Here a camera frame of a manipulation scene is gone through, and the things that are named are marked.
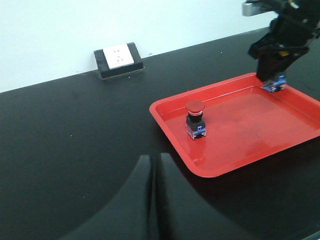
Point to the white socket black housing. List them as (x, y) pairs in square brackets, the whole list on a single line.
[(118, 60)]

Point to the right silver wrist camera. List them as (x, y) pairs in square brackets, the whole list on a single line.
[(255, 7)]

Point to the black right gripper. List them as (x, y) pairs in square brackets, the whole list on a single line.
[(289, 35)]

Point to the red plastic tray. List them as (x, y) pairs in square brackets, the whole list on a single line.
[(244, 124)]

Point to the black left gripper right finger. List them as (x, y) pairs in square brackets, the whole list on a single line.
[(182, 214)]

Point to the yellow mushroom push button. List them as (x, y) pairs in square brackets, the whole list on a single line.
[(276, 84)]

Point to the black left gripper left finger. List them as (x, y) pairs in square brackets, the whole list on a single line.
[(127, 212)]

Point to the red mushroom push button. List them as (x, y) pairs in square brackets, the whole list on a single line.
[(195, 124)]

